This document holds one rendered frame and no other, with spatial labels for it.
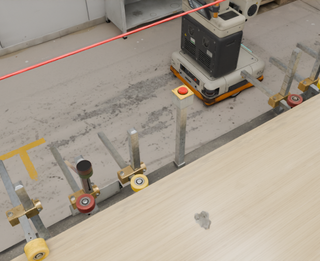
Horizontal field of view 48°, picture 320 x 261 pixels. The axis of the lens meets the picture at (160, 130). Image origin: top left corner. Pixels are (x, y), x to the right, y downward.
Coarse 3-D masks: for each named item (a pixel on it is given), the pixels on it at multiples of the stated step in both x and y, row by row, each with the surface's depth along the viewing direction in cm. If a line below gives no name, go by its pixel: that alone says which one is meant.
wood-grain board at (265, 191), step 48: (240, 144) 176; (288, 144) 176; (144, 192) 158; (192, 192) 158; (240, 192) 158; (288, 192) 158; (48, 240) 144; (96, 240) 143; (144, 240) 143; (192, 240) 143; (240, 240) 143; (288, 240) 143
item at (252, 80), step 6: (240, 72) 227; (246, 72) 225; (246, 78) 224; (252, 78) 221; (258, 84) 217; (264, 90) 215; (270, 90) 214; (270, 96) 212; (282, 102) 207; (288, 108) 203
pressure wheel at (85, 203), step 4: (80, 196) 156; (84, 196) 156; (88, 196) 156; (92, 196) 156; (76, 200) 155; (80, 200) 155; (84, 200) 155; (88, 200) 155; (92, 200) 155; (76, 204) 154; (80, 204) 154; (84, 204) 154; (88, 204) 154; (92, 204) 154; (80, 208) 153; (84, 208) 152; (88, 208) 153; (92, 208) 155; (84, 212) 154; (88, 212) 155
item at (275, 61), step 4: (272, 56) 236; (272, 60) 234; (276, 60) 233; (276, 64) 233; (280, 64) 230; (284, 64) 230; (280, 68) 231; (284, 68) 228; (296, 72) 224; (296, 76) 222; (300, 76) 222; (296, 80) 223; (300, 80) 221; (312, 84) 217; (312, 88) 215; (316, 88) 214; (316, 92) 213
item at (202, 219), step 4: (204, 212) 149; (196, 216) 148; (200, 216) 149; (204, 216) 148; (208, 216) 150; (196, 220) 148; (200, 220) 148; (204, 220) 148; (208, 220) 147; (200, 224) 147; (204, 224) 146; (208, 224) 147; (204, 228) 146; (208, 228) 146
